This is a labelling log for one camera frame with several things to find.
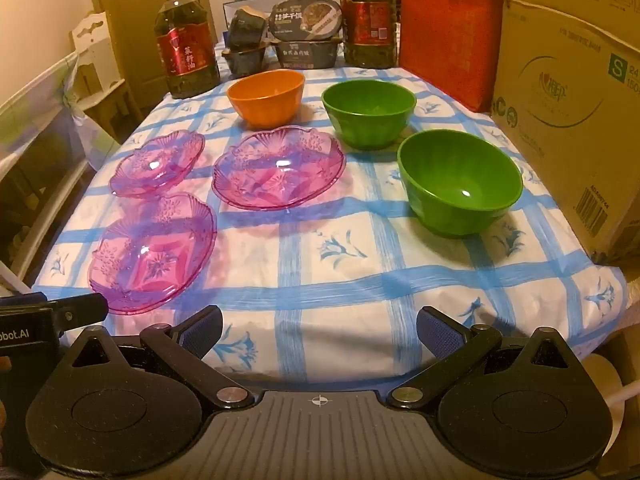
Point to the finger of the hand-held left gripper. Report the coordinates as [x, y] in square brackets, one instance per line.
[82, 307]

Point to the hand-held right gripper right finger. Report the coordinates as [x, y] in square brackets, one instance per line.
[436, 334]

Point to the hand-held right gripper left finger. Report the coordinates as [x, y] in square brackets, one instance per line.
[201, 334]

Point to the pink transparent plate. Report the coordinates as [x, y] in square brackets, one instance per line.
[155, 165]
[150, 260]
[280, 170]

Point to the green plastic bowl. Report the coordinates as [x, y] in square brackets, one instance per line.
[457, 195]
[370, 110]

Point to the white framed glass cabinet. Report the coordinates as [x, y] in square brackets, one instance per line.
[35, 160]

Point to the orange plastic bowl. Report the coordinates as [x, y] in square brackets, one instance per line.
[265, 100]

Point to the white carved wooden furniture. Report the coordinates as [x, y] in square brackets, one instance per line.
[97, 60]

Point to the large cardboard box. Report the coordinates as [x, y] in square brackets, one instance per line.
[565, 110]

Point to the cooking oil bottle red label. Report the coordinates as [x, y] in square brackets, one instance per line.
[186, 55]
[369, 20]

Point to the black instant meal tray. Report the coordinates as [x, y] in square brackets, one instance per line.
[244, 62]
[307, 54]

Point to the red fabric tote bag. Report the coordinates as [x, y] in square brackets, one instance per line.
[450, 45]

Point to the brown wooden door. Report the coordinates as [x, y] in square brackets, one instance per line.
[125, 20]

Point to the dark round food package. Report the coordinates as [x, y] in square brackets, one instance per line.
[246, 29]

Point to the instant meal box printed lid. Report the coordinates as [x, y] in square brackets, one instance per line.
[306, 19]

